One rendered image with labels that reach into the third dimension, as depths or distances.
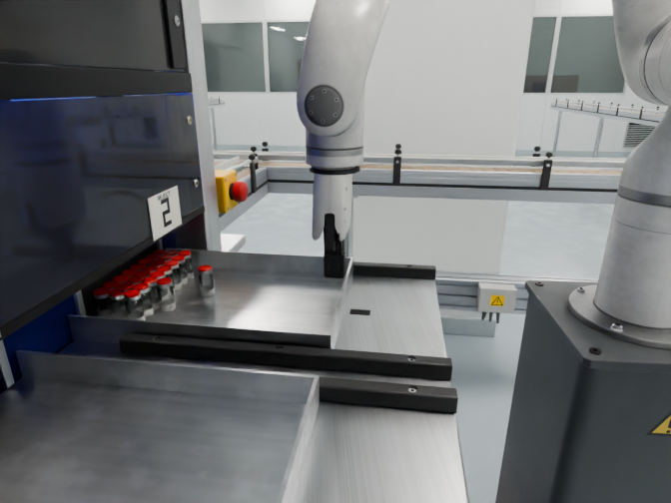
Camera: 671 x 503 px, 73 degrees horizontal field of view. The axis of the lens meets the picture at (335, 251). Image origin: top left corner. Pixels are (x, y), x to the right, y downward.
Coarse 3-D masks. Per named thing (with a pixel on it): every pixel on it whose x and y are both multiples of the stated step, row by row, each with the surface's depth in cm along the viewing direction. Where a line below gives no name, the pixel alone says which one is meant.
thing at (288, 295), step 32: (192, 256) 82; (224, 256) 81; (256, 256) 80; (288, 256) 79; (320, 256) 78; (192, 288) 74; (224, 288) 74; (256, 288) 74; (288, 288) 74; (320, 288) 74; (96, 320) 58; (128, 320) 57; (160, 320) 64; (192, 320) 64; (224, 320) 64; (256, 320) 64; (288, 320) 64; (320, 320) 64
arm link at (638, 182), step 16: (656, 48) 57; (656, 64) 57; (656, 80) 58; (656, 96) 60; (656, 128) 56; (640, 144) 60; (656, 144) 57; (640, 160) 60; (656, 160) 58; (624, 176) 63; (640, 176) 60; (656, 176) 59; (624, 192) 63; (640, 192) 61; (656, 192) 59
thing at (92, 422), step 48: (48, 384) 50; (96, 384) 50; (144, 384) 49; (192, 384) 49; (240, 384) 48; (288, 384) 47; (0, 432) 43; (48, 432) 43; (96, 432) 43; (144, 432) 43; (192, 432) 43; (240, 432) 43; (288, 432) 43; (0, 480) 38; (48, 480) 38; (96, 480) 38; (144, 480) 38; (192, 480) 38; (240, 480) 38; (288, 480) 34
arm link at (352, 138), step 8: (360, 104) 61; (360, 112) 62; (360, 120) 63; (352, 128) 62; (360, 128) 63; (312, 136) 63; (320, 136) 62; (336, 136) 61; (344, 136) 62; (352, 136) 62; (360, 136) 64; (312, 144) 63; (320, 144) 62; (328, 144) 62; (336, 144) 62; (344, 144) 62; (352, 144) 63; (360, 144) 64
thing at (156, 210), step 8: (168, 192) 66; (176, 192) 68; (152, 200) 62; (160, 200) 64; (176, 200) 68; (152, 208) 62; (160, 208) 64; (176, 208) 69; (152, 216) 62; (160, 216) 64; (168, 216) 66; (176, 216) 69; (152, 224) 62; (160, 224) 64; (176, 224) 69; (152, 232) 62; (160, 232) 64; (168, 232) 67
